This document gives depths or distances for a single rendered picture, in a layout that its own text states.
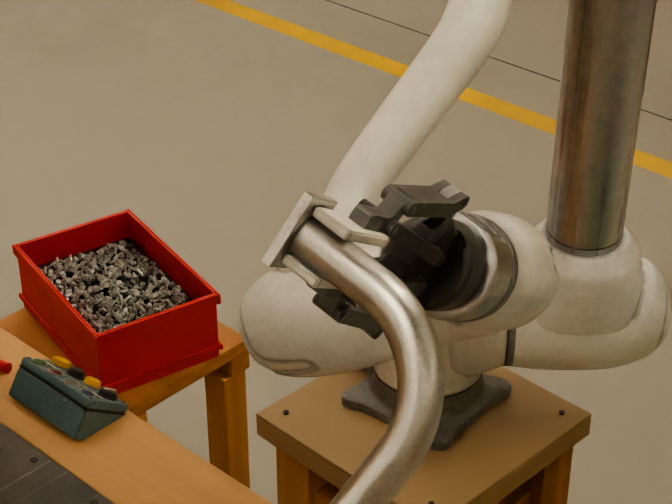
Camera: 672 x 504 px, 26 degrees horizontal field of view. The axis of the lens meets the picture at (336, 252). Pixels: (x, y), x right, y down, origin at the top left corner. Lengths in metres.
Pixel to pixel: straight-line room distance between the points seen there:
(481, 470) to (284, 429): 0.28
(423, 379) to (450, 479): 1.05
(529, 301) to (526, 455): 0.78
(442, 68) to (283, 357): 0.34
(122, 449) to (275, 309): 0.74
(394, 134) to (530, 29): 4.12
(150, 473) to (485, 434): 0.46
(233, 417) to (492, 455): 0.58
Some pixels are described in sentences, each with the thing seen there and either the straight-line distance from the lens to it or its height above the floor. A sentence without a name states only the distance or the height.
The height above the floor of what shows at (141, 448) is 0.90.
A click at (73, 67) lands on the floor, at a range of 5.25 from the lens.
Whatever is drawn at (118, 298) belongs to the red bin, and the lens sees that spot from 2.32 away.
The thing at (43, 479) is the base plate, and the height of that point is 0.90.
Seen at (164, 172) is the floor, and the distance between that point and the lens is 4.52.
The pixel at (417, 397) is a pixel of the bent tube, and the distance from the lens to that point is 0.91.
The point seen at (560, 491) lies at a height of 0.73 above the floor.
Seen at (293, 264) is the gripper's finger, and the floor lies 1.66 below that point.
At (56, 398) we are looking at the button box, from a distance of 2.04.
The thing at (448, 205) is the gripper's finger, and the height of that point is 1.64.
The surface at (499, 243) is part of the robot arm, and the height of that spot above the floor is 1.55.
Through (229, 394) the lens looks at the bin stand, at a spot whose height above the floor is 0.71.
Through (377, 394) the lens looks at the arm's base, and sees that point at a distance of 2.05.
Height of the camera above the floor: 2.17
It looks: 32 degrees down
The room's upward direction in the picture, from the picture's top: straight up
